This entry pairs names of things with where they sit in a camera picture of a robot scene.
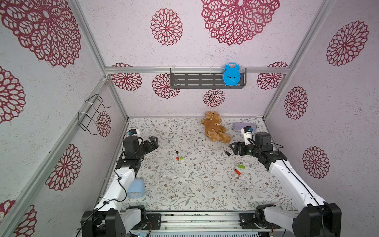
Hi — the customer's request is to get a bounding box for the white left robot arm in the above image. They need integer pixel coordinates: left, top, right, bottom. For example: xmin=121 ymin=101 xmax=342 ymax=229
xmin=76 ymin=129 xmax=160 ymax=237

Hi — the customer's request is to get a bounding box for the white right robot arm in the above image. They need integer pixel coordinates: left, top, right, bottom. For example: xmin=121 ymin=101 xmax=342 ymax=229
xmin=230 ymin=126 xmax=342 ymax=237

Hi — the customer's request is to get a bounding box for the purple rectangular case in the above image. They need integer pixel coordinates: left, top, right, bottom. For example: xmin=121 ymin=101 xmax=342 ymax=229
xmin=233 ymin=121 xmax=258 ymax=133

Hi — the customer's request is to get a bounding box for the brown teddy bear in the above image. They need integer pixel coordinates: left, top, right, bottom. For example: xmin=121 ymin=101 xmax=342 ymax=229
xmin=201 ymin=111 xmax=232 ymax=144

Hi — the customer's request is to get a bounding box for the light blue cup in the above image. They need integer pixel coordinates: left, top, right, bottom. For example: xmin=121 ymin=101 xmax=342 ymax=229
xmin=127 ymin=178 xmax=146 ymax=198

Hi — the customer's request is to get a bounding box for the blue alarm clock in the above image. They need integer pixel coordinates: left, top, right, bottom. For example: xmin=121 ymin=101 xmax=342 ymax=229
xmin=222 ymin=63 xmax=241 ymax=86

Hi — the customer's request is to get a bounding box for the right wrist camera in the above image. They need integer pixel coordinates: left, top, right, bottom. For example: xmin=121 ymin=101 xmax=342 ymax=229
xmin=241 ymin=126 xmax=254 ymax=145

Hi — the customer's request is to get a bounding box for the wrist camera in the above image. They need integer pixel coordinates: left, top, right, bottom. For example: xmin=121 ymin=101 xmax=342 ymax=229
xmin=241 ymin=126 xmax=254 ymax=145
xmin=127 ymin=129 xmax=141 ymax=137

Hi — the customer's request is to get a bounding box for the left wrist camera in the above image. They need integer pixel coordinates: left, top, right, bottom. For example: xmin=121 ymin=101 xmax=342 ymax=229
xmin=127 ymin=129 xmax=141 ymax=137

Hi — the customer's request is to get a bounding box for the black wire wall basket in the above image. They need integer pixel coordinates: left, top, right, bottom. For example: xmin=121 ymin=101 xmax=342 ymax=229
xmin=77 ymin=94 xmax=110 ymax=136

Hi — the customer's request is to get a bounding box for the grey wall shelf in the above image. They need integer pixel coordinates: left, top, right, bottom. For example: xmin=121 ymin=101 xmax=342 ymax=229
xmin=169 ymin=68 xmax=247 ymax=89

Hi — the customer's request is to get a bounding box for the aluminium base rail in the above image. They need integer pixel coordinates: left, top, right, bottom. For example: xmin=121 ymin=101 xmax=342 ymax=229
xmin=75 ymin=210 xmax=326 ymax=233

